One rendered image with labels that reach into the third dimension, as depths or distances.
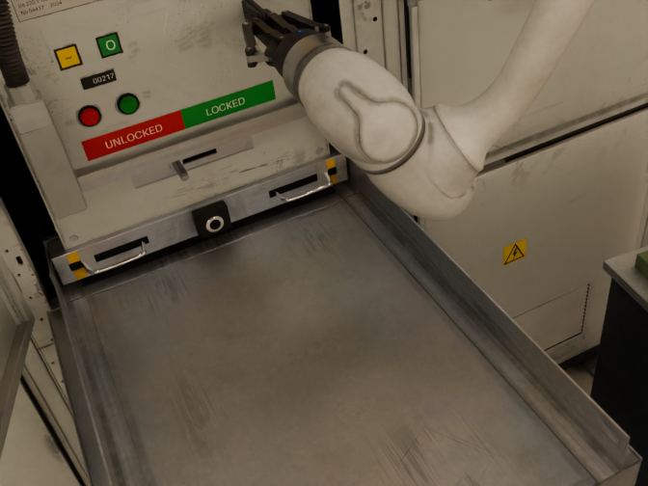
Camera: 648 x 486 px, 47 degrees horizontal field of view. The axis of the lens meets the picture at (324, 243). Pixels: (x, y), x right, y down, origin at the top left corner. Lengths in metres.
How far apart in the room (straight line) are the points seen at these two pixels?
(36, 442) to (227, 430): 0.54
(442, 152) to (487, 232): 0.71
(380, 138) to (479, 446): 0.42
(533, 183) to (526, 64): 0.73
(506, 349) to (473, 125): 0.33
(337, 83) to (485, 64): 0.58
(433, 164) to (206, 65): 0.44
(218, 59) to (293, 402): 0.54
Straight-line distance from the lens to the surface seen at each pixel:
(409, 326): 1.12
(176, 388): 1.11
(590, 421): 0.99
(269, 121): 1.23
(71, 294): 1.32
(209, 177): 1.28
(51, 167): 1.08
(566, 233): 1.78
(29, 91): 1.06
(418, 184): 0.92
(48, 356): 1.37
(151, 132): 1.21
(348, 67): 0.85
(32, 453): 1.51
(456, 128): 0.93
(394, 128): 0.81
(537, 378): 1.05
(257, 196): 1.32
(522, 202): 1.62
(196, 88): 1.20
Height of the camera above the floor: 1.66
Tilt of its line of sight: 39 degrees down
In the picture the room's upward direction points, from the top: 8 degrees counter-clockwise
